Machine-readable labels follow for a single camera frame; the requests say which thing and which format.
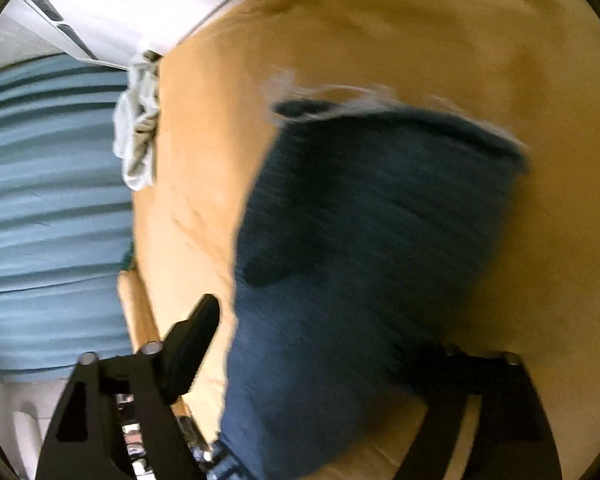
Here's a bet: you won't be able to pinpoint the white window frame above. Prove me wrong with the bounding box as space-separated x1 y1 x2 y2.
11 0 131 71

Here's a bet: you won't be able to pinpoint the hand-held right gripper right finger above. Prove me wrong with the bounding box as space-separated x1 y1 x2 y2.
393 344 564 480

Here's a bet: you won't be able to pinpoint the blue denim pants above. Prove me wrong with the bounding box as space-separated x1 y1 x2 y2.
219 100 529 480

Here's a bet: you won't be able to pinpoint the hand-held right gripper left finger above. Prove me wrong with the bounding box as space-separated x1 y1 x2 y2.
35 294 222 480

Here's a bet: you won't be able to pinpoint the teal curtain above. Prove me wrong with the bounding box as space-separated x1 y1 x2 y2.
0 53 137 384

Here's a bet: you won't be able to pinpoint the tan blanket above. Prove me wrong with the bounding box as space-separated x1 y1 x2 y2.
118 0 600 480

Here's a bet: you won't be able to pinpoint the white crumpled cloth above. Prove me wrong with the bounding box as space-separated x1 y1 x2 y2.
112 51 162 192

